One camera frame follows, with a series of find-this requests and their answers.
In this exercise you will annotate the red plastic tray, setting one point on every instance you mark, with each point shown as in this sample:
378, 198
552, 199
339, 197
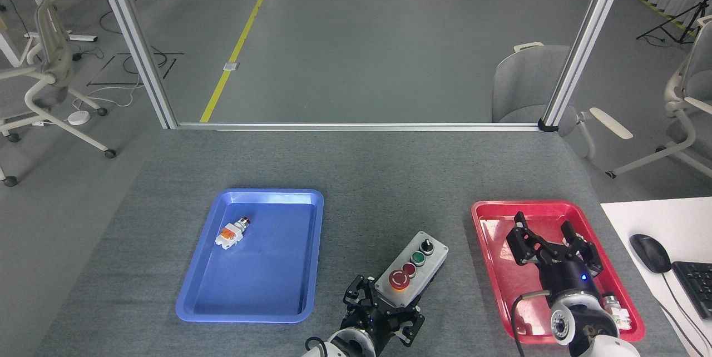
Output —
495, 273

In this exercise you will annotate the silver aluminium post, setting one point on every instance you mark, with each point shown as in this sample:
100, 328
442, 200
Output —
133, 40
587, 40

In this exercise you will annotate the black computer mouse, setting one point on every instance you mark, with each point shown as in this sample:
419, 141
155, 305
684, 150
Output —
649, 253

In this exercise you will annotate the silver floor outlet box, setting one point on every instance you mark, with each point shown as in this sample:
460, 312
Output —
231, 66

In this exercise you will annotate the black keyboard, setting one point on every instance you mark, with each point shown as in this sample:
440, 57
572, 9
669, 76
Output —
696, 287

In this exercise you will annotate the silver green push button switch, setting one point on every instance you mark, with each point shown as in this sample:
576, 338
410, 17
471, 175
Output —
620, 312

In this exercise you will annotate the white desk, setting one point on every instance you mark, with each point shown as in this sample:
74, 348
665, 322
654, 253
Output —
639, 218

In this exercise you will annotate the black tripod stand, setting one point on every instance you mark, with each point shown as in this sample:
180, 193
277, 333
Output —
683, 20

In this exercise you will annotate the blue plastic tray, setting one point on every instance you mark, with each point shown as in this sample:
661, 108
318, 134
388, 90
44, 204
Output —
261, 268

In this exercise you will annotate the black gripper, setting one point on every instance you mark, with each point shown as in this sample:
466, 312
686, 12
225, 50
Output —
378, 326
570, 282

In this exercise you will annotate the orange white push button switch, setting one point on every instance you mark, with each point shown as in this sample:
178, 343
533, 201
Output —
229, 236

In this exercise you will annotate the silver aluminium rail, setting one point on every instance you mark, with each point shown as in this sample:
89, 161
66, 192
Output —
356, 126

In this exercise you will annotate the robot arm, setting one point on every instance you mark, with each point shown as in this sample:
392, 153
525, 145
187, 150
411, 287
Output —
584, 326
339, 346

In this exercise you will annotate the round white floor device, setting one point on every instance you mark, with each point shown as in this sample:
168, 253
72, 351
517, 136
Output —
78, 117

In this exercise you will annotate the grey control box with buttons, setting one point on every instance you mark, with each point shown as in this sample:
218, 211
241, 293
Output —
414, 265

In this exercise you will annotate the white chair base with caster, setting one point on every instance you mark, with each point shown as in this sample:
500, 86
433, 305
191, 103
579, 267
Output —
9, 179

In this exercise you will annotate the white office chair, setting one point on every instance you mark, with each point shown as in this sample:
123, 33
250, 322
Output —
53, 56
692, 90

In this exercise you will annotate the grey upholstered chair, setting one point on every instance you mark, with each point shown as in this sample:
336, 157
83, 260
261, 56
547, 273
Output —
525, 84

